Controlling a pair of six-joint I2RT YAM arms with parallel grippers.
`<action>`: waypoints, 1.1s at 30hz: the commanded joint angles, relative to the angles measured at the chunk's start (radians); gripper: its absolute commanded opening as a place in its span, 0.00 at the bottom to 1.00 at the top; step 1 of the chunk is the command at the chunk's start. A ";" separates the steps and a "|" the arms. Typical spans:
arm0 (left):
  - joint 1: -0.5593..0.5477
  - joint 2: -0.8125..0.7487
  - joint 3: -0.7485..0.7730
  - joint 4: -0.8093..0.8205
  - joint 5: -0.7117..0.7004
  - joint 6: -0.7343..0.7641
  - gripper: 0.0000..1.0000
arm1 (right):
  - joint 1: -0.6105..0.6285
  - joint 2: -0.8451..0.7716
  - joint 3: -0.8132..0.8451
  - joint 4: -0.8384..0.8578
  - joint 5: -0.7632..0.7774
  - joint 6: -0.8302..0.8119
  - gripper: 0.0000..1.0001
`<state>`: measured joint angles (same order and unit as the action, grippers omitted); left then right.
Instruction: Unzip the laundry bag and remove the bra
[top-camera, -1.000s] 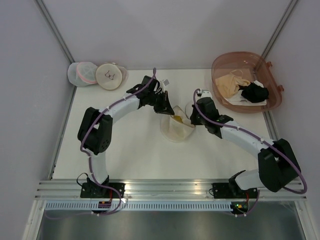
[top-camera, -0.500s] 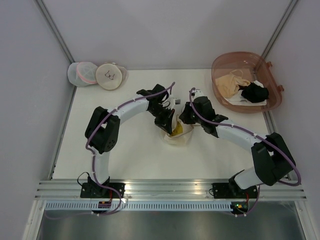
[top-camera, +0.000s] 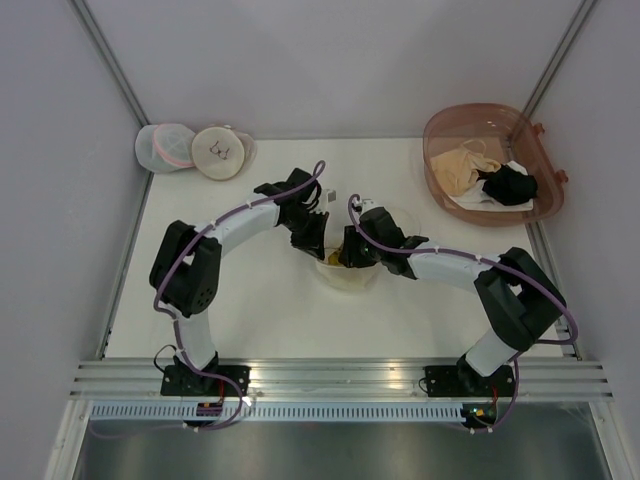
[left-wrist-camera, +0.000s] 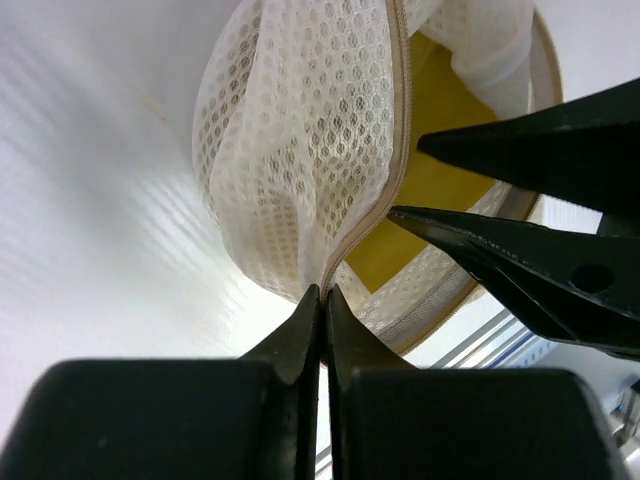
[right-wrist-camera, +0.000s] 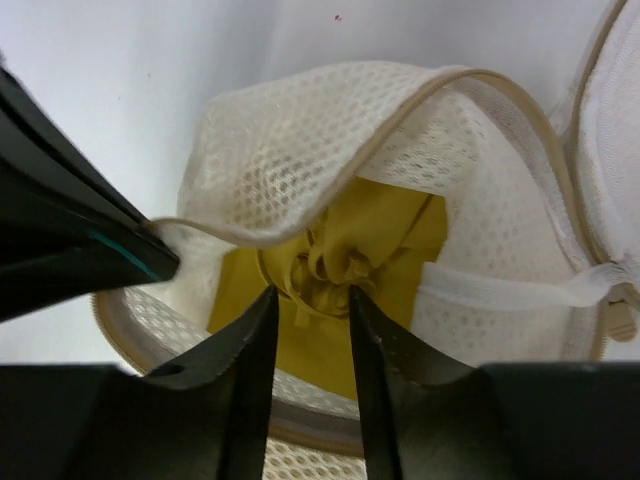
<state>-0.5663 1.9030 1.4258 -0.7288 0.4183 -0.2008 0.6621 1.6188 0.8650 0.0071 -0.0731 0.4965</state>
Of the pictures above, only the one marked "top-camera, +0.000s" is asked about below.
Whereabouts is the yellow bra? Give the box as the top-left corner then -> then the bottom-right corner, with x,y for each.
326,244 -> 344,267

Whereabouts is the beige round mesh laundry bag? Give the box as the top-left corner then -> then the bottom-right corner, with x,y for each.
314,204 -> 426,296

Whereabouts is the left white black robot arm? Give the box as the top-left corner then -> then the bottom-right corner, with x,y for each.
149,160 -> 329,380

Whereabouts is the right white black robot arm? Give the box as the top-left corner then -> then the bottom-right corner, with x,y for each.
340,201 -> 566,390

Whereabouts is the beige mesh bag at back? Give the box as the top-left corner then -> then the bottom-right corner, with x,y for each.
190,124 -> 257,181

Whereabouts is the beige bra in basket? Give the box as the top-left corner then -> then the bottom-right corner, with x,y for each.
430,139 -> 502,196

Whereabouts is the white pink-trim mesh laundry bag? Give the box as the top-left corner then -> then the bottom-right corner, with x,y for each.
134,123 -> 195,174

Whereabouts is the white garment in basket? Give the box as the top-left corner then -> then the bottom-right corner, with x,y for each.
451,161 -> 534,213

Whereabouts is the brown translucent plastic basket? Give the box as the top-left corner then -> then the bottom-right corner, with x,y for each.
423,103 -> 568,227

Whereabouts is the black garment in basket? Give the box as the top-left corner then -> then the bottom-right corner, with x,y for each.
479,165 -> 538,207

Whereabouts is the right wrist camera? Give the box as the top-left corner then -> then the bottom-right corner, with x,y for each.
354,199 -> 382,216

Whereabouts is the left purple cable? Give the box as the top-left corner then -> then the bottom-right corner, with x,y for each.
89,159 -> 328,440

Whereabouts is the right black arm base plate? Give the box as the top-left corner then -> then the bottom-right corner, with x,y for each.
424,355 -> 516,398

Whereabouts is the white slotted cable duct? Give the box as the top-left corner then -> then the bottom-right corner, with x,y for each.
90,401 -> 464,423

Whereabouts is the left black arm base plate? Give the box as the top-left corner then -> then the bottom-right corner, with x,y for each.
160,362 -> 250,398

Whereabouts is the aluminium front rail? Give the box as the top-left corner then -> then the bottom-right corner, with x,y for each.
69,357 -> 614,403

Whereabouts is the right aluminium frame post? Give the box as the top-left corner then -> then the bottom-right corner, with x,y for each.
522,0 -> 600,118

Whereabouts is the aluminium frame post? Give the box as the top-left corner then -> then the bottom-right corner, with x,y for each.
522,0 -> 600,118
68,0 -> 150,127

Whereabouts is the left aluminium frame post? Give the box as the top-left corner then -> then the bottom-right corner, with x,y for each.
68,0 -> 150,127

